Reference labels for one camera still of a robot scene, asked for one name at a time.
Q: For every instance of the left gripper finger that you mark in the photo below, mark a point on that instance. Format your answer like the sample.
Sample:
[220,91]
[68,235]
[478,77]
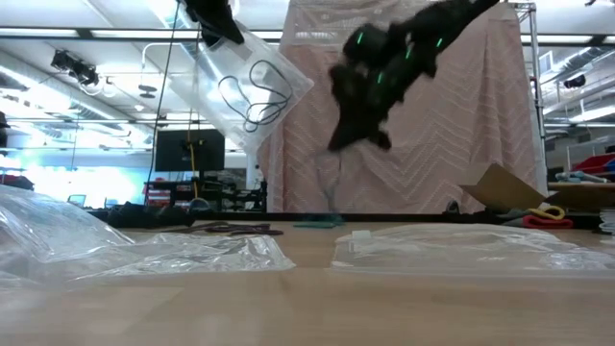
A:
[223,31]

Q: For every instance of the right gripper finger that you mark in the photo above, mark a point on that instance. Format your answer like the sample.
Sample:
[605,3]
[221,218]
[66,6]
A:
[380,139]
[348,134]

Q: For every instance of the clear plastic zip bag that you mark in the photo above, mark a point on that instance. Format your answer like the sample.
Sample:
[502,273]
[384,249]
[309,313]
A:
[456,250]
[206,77]
[192,254]

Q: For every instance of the brown cardboard box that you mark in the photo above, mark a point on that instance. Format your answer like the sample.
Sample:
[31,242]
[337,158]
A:
[504,192]

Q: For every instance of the thin dark rubber bands bunch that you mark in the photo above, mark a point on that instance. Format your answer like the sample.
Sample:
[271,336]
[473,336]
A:
[250,231]

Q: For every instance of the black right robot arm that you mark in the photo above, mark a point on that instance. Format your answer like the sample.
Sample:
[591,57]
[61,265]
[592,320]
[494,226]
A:
[456,19]

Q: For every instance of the wide black rubber bands bunch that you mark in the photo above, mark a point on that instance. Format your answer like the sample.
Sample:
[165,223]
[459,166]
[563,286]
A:
[192,229]

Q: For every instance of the ceiling light panel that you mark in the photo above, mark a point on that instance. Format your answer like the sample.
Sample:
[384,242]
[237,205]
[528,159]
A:
[38,32]
[144,33]
[557,38]

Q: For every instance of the pink chevron curtain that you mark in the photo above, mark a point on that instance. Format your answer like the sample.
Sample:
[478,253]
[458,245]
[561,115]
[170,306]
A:
[456,144]

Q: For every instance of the black monitor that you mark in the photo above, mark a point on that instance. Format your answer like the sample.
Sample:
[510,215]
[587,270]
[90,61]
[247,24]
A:
[173,154]

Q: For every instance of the black workbench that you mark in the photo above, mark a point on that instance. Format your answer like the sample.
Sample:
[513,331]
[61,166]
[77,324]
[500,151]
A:
[216,192]

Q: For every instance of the grey dome object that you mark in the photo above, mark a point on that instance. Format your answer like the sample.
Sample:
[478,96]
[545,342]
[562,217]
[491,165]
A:
[199,206]

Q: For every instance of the red storage bins stack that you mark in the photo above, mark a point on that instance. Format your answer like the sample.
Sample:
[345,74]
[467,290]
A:
[156,198]

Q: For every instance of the teal fabric rolls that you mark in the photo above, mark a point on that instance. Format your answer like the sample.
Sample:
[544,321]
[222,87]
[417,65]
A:
[576,177]

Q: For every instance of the wooden shelf board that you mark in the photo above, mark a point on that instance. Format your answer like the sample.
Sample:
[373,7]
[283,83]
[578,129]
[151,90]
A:
[581,185]

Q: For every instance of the red cloth pile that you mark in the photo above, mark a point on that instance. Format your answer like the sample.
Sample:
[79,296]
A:
[596,163]

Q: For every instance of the small laptop screen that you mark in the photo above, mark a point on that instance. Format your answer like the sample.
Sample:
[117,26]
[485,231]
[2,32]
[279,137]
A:
[77,201]

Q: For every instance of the white stacked trays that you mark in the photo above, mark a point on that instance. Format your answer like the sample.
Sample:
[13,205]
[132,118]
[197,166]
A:
[607,221]

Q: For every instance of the black ceiling camera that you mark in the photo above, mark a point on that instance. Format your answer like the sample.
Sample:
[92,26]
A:
[574,81]

